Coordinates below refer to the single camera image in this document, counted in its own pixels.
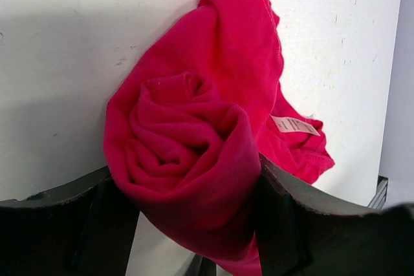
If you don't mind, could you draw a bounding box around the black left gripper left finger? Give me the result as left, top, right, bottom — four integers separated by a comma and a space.
1, 167, 139, 275

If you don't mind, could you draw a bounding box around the aluminium side rail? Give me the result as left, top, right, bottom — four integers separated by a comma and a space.
368, 176, 388, 209

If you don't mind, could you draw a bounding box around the red t shirt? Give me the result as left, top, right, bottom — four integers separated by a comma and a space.
103, 0, 334, 275

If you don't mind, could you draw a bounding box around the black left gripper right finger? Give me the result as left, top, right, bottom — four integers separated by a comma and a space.
254, 156, 413, 275

